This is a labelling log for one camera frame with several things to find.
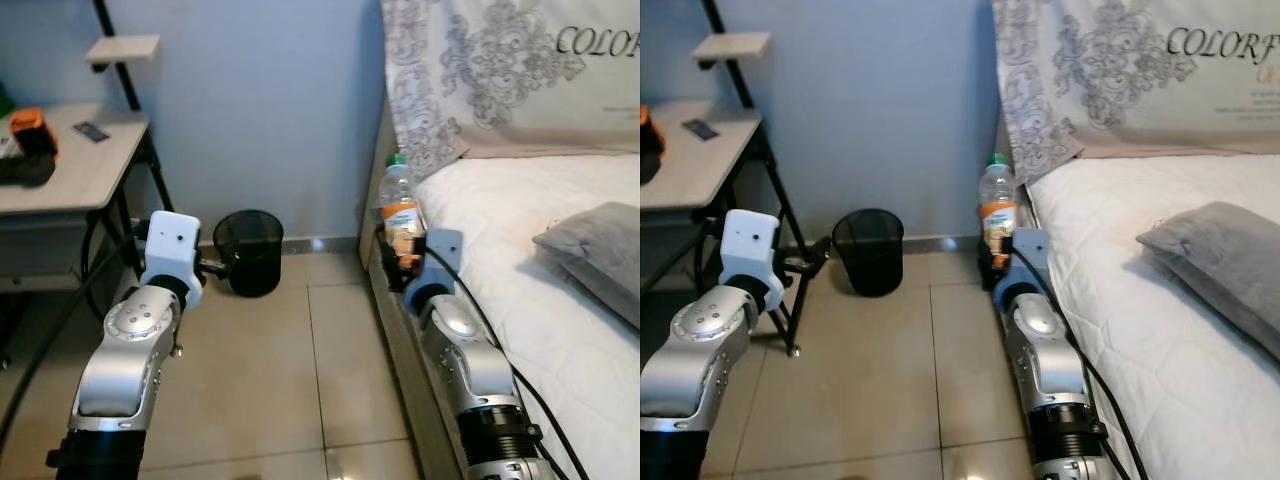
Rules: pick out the clear plastic bottle orange label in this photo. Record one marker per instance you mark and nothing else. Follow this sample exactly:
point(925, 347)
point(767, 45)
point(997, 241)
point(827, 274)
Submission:
point(997, 205)
point(400, 205)

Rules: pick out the grey pillow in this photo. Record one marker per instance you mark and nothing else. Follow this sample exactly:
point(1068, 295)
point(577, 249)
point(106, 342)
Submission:
point(600, 255)
point(1220, 265)

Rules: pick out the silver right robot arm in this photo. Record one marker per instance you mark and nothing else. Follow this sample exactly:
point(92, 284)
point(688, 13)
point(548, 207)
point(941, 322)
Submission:
point(470, 370)
point(1045, 370)

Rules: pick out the black mesh waste bin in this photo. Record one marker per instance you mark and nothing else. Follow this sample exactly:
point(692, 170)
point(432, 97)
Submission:
point(870, 250)
point(250, 250)

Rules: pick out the grey quilted bed base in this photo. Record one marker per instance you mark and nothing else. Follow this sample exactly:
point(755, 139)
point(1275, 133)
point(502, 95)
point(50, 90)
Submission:
point(400, 340)

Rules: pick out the white quilted mattress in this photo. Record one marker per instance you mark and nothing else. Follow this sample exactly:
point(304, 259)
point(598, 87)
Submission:
point(520, 200)
point(1120, 290)

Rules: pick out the light wooden desk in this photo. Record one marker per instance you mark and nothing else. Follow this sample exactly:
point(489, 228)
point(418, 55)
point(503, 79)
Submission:
point(60, 200)
point(690, 170)

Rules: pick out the small black flat phone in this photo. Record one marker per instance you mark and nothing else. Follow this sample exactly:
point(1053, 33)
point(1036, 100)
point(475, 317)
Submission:
point(91, 132)
point(700, 129)

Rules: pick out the orange and black device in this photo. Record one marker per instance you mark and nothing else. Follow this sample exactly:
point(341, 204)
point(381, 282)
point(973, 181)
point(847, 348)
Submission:
point(33, 132)
point(650, 140)

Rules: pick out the black flat case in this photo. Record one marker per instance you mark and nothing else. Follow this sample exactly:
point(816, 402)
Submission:
point(25, 172)

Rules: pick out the small light wooden shelf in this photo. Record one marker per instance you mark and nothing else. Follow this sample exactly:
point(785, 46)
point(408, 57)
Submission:
point(122, 50)
point(730, 46)

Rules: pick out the green item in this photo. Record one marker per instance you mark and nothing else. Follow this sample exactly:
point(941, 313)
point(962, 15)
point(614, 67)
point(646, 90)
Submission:
point(5, 103)

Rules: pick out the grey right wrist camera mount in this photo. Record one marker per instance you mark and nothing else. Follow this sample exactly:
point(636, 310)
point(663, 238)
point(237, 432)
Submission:
point(445, 255)
point(1030, 252)

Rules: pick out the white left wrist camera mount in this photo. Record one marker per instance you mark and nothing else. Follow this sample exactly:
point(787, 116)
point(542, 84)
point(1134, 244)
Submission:
point(170, 245)
point(750, 245)

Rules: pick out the black metal desk frame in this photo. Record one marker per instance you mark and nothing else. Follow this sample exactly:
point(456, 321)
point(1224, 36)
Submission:
point(765, 150)
point(118, 50)

